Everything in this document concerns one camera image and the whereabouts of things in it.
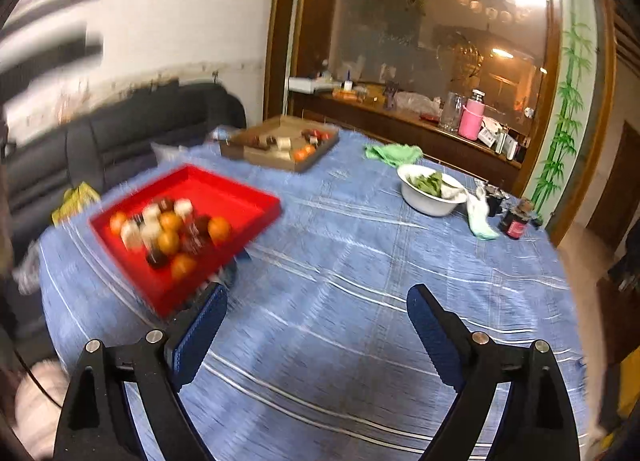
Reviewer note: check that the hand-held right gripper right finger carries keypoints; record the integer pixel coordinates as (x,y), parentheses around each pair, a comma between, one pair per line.
(435,328)

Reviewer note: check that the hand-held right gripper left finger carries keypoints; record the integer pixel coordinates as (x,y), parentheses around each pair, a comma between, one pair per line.
(200,328)

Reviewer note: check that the orange mandarin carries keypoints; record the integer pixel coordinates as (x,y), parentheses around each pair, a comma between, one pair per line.
(171,221)
(302,153)
(183,266)
(118,222)
(219,228)
(167,242)

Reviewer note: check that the dried red date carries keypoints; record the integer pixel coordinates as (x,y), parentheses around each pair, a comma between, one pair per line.
(191,243)
(201,223)

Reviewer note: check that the peeled sugarcane piece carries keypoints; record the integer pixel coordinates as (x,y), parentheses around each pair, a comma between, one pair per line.
(182,207)
(284,142)
(150,213)
(131,233)
(150,233)

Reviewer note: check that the red tray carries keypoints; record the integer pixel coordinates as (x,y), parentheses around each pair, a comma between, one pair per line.
(225,196)

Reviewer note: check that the white sock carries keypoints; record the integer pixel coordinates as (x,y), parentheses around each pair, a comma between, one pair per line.
(477,221)

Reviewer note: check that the white bowl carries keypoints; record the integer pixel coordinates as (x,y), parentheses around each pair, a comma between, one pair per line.
(427,203)

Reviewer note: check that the dark jar with red label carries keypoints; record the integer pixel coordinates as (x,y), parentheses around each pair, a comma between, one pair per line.
(515,223)

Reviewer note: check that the small black object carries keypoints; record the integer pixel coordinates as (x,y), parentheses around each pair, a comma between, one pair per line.
(492,201)

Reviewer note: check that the leafy greens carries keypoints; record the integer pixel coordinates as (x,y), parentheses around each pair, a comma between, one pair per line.
(430,183)

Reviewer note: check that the yellow printed bag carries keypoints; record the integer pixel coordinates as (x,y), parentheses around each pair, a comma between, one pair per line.
(75,201)

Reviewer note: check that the green cloth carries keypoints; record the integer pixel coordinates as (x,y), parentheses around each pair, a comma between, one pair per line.
(392,153)

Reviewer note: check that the clear plastic bag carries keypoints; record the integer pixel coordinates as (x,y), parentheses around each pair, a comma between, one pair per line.
(167,151)
(27,266)

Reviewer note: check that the cardboard box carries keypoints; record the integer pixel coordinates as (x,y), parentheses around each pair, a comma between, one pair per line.
(270,159)

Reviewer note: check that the blue white packet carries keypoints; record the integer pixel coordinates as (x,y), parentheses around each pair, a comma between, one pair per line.
(220,132)

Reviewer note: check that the white containers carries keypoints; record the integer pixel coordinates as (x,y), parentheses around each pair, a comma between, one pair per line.
(500,138)

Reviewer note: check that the wooden cabinet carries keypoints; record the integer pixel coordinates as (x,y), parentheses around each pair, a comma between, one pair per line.
(400,126)

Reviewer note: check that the pink thermos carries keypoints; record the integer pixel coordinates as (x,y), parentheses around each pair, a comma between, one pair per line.
(471,121)

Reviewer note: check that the black sofa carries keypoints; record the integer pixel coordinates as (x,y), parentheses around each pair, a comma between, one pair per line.
(125,131)

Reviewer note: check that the glass pitcher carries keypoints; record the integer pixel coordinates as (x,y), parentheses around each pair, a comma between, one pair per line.
(451,113)

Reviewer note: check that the crumpled plastic bag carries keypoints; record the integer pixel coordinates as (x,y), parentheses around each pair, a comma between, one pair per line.
(415,103)

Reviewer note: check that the flat white box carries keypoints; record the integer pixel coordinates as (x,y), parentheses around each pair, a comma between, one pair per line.
(307,86)

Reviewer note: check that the bamboo wall painting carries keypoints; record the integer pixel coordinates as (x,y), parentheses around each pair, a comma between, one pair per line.
(565,131)

